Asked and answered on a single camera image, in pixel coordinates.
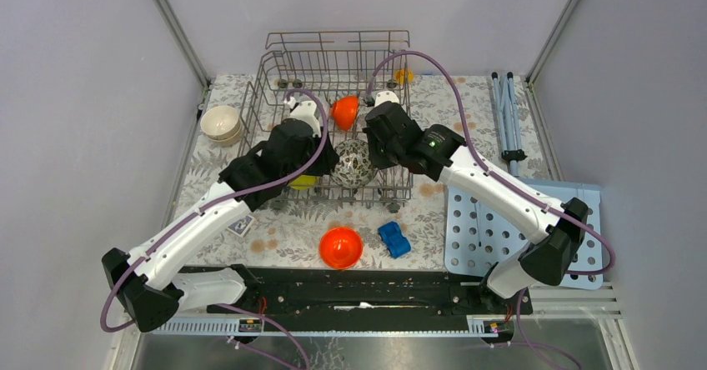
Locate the pink patterned bowl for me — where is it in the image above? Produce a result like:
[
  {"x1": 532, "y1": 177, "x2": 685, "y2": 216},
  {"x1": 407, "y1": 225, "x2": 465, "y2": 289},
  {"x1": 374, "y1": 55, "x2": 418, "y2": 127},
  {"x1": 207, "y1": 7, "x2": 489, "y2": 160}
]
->
[{"x1": 330, "y1": 139, "x2": 378, "y2": 189}]

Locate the plain beige bowl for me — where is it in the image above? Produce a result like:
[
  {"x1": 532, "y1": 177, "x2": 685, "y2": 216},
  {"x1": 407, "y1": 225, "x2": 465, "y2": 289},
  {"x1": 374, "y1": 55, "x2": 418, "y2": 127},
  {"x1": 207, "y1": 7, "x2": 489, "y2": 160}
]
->
[{"x1": 208, "y1": 131, "x2": 243, "y2": 147}]

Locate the orange bowl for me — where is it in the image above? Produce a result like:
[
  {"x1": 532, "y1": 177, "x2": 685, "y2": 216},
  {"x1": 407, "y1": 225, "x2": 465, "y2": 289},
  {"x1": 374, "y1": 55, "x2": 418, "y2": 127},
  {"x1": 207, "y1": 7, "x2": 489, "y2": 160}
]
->
[
  {"x1": 318, "y1": 227, "x2": 364, "y2": 270},
  {"x1": 331, "y1": 95, "x2": 359, "y2": 131}
]

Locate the beige bowl with leaf pattern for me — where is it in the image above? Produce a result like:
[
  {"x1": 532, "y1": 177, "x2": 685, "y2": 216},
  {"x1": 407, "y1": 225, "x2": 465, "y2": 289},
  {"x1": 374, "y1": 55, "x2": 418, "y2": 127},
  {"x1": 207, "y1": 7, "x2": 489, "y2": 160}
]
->
[{"x1": 200, "y1": 106, "x2": 241, "y2": 140}]

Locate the orange bowl front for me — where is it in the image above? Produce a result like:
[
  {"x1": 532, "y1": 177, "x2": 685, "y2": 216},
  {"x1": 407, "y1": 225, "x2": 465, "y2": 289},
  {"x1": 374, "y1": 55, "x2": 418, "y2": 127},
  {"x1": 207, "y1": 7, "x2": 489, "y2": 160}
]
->
[{"x1": 318, "y1": 227, "x2": 364, "y2": 270}]

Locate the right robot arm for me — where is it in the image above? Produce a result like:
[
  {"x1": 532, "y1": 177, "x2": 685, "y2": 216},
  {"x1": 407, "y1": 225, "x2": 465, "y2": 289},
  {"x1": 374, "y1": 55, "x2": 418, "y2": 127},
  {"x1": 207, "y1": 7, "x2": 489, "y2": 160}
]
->
[{"x1": 364, "y1": 101, "x2": 589, "y2": 313}]

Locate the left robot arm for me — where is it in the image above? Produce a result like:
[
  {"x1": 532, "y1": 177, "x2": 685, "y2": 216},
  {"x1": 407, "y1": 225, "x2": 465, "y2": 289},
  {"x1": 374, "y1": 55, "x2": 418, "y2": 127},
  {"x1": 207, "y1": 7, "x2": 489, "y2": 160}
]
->
[{"x1": 100, "y1": 118, "x2": 338, "y2": 333}]

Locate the yellow-green bowl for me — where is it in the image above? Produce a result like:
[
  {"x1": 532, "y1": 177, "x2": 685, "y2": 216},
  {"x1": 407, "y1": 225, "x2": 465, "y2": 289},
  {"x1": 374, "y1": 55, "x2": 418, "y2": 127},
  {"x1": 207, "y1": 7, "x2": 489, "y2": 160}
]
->
[{"x1": 289, "y1": 175, "x2": 318, "y2": 191}]

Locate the yellow rubber duck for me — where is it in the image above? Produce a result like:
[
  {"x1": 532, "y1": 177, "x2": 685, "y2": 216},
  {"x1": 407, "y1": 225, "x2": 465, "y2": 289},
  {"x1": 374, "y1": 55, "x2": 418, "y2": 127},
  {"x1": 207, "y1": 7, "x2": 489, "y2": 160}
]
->
[{"x1": 394, "y1": 68, "x2": 414, "y2": 86}]

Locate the floral patterned table mat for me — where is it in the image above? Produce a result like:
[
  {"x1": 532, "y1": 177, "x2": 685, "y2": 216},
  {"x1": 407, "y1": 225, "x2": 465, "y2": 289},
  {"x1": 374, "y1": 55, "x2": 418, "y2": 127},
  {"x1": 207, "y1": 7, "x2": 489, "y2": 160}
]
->
[{"x1": 160, "y1": 73, "x2": 554, "y2": 272}]

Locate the blue toy car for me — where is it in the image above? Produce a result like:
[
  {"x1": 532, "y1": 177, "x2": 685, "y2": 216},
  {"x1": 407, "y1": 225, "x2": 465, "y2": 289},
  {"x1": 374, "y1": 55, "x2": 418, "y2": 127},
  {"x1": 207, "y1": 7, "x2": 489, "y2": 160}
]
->
[{"x1": 378, "y1": 222, "x2": 412, "y2": 259}]

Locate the blue folded metal stand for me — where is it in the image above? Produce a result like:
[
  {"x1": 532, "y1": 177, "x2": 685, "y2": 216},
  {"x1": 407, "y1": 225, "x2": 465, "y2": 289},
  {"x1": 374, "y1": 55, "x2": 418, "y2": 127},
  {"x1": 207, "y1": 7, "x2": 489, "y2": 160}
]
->
[{"x1": 491, "y1": 72, "x2": 527, "y2": 177}]

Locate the light blue perforated board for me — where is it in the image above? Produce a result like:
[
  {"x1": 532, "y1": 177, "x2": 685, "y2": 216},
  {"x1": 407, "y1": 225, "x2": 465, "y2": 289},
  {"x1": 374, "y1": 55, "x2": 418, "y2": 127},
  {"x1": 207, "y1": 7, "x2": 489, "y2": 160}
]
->
[{"x1": 444, "y1": 178, "x2": 601, "y2": 278}]

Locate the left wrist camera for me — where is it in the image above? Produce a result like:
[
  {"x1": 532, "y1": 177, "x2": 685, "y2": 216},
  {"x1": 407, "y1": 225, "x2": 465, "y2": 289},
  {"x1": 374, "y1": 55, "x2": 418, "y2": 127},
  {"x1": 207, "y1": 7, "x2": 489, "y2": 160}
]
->
[{"x1": 283, "y1": 97, "x2": 322, "y2": 137}]

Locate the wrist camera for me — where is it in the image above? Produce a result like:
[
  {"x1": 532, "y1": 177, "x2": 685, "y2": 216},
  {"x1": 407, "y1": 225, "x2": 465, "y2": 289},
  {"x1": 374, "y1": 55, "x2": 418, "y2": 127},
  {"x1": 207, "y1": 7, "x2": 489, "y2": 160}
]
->
[
  {"x1": 283, "y1": 97, "x2": 322, "y2": 137},
  {"x1": 364, "y1": 90, "x2": 400, "y2": 108}
]

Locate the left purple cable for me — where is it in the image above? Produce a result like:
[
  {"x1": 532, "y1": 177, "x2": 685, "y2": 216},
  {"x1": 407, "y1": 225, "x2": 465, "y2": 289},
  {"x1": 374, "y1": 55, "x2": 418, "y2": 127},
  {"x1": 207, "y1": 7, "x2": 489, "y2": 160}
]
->
[{"x1": 99, "y1": 87, "x2": 329, "y2": 370}]

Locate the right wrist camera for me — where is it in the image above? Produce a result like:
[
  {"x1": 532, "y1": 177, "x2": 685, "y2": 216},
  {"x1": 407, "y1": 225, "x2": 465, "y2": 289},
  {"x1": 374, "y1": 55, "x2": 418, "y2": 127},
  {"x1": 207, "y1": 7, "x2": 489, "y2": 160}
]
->
[{"x1": 364, "y1": 90, "x2": 400, "y2": 108}]

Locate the grey wire dish rack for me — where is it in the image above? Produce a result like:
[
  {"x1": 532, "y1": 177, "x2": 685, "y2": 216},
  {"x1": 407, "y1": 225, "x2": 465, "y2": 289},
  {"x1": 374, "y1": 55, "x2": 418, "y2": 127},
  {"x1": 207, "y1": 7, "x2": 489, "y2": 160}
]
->
[{"x1": 238, "y1": 29, "x2": 413, "y2": 213}]

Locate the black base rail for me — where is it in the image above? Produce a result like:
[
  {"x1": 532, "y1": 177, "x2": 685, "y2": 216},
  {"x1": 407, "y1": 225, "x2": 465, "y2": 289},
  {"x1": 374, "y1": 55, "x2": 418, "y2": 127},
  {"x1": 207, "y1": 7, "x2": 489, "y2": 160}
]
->
[{"x1": 233, "y1": 264, "x2": 533, "y2": 333}]

